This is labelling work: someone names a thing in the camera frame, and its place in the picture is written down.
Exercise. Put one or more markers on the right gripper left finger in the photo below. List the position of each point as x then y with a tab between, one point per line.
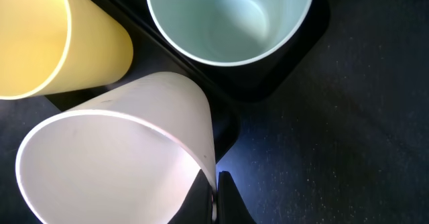
197	207

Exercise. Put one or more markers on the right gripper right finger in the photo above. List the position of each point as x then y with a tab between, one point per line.
231	207

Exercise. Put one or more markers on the white cup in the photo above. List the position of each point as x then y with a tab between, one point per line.
100	167

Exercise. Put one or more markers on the black tray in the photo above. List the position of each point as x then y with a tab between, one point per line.
254	80

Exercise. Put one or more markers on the green cup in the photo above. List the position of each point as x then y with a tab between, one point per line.
218	23

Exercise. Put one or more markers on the yellow cup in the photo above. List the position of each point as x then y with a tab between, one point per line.
33	33

